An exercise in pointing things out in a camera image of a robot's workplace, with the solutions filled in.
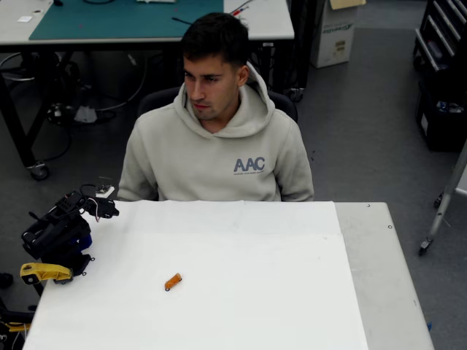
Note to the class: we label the black storage bin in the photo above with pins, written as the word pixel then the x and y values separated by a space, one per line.
pixel 443 127

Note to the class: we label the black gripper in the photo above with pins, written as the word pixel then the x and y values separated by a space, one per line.
pixel 105 209

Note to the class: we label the white paper sheet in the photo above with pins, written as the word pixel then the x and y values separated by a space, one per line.
pixel 219 284

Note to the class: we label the grey metal stand leg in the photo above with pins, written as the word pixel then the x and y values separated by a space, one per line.
pixel 443 208

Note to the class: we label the orange food piece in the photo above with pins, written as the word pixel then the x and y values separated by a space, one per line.
pixel 173 281

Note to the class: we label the small blue clip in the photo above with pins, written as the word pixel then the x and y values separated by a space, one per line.
pixel 429 326

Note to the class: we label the white cardboard box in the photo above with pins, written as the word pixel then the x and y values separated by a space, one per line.
pixel 333 40

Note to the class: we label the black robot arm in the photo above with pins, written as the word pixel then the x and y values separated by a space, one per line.
pixel 54 233

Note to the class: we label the black and yellow clamp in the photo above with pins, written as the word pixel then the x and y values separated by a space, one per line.
pixel 14 315

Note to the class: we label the man in beige hoodie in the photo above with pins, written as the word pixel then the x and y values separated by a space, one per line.
pixel 204 160

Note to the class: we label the black office chair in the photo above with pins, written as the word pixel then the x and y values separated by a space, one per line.
pixel 157 99

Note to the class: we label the small white paper slip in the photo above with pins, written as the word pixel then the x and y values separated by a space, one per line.
pixel 25 19

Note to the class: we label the white work table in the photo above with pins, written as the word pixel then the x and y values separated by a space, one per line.
pixel 271 25

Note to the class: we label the white power adapter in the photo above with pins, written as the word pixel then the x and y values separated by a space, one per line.
pixel 85 114

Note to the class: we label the yellow table clamp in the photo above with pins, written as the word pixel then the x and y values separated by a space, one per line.
pixel 45 271

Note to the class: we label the red screwdriver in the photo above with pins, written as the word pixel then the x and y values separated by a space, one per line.
pixel 243 7

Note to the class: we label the green cutting mat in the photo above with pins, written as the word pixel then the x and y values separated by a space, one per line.
pixel 120 18

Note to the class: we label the black table caster wheel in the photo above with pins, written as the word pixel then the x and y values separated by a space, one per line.
pixel 296 95
pixel 39 171

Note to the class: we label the black drawer cabinet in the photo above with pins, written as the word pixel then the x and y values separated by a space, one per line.
pixel 443 29

